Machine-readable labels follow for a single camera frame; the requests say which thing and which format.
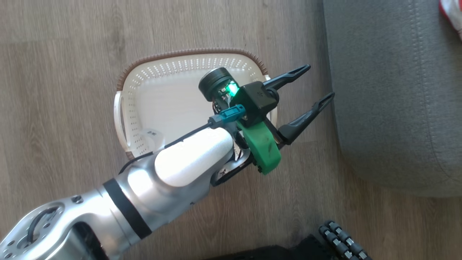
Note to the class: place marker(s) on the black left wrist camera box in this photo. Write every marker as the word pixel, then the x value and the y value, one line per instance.
pixel 258 101

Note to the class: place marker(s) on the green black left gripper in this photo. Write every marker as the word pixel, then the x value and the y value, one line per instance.
pixel 263 148

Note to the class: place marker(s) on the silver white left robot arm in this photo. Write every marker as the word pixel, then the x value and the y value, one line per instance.
pixel 187 159

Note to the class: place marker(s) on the white perforated laundry basket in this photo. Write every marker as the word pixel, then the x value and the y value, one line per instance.
pixel 169 94

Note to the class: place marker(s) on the black roller omni wheel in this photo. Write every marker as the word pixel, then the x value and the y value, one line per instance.
pixel 343 240

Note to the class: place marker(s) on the red garment with white stripes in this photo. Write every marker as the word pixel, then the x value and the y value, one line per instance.
pixel 453 14

